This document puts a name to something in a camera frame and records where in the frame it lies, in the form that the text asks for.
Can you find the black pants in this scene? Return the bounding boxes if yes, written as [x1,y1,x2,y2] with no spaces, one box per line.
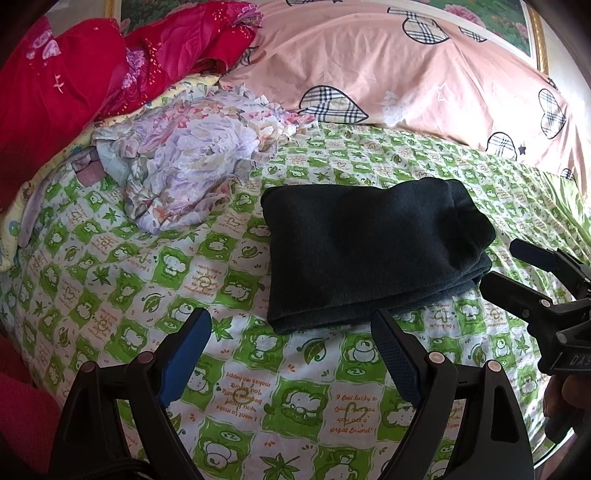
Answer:
[261,179,498,336]

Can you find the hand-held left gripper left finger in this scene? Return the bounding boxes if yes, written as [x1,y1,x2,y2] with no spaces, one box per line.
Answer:
[48,308,213,480]

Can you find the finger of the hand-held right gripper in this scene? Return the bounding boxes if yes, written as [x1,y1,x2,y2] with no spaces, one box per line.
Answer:
[510,239,591,297]
[480,271,556,325]

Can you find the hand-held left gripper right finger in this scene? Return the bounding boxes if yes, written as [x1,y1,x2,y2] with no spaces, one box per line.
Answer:
[370,308,534,480]

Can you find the floral crumpled cloth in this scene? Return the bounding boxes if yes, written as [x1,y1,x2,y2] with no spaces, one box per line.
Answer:
[92,85,319,234]

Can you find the green printed bed sheet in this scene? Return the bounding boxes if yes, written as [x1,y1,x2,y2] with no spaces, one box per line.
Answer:
[0,122,591,480]

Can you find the pink quilt with plaid hearts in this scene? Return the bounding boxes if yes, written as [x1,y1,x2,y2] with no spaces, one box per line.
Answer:
[217,0,585,186]

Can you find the small pink cloth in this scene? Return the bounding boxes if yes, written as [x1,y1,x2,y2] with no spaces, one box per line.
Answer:
[69,150,110,186]

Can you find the red fleece garment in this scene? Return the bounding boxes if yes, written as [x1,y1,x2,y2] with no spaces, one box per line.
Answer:
[0,332,62,480]

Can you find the person's right hand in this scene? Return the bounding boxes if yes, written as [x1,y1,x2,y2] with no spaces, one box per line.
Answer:
[542,373,591,445]

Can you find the red floral quilt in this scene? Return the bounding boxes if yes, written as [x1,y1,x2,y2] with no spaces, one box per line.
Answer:
[0,0,265,214]

